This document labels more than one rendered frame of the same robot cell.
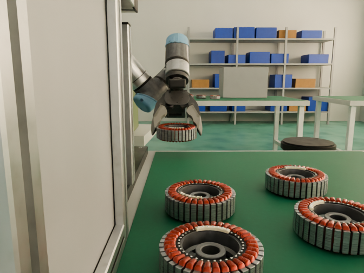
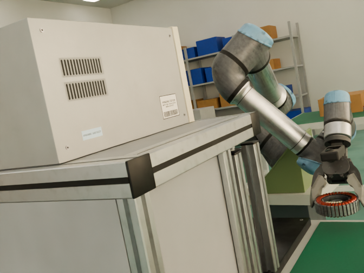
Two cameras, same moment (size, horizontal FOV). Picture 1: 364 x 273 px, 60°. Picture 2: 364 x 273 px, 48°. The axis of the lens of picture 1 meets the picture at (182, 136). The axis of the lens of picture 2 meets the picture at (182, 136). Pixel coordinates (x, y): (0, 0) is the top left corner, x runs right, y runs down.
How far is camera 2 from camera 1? 40 cm
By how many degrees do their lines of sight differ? 32
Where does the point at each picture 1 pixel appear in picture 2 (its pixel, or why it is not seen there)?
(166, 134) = (322, 209)
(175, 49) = (332, 110)
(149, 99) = (311, 163)
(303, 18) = not seen: outside the picture
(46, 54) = (175, 248)
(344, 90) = not seen: outside the picture
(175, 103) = (333, 172)
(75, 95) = (196, 252)
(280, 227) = not seen: outside the picture
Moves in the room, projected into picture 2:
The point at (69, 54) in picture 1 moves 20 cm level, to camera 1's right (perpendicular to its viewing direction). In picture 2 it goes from (189, 234) to (332, 238)
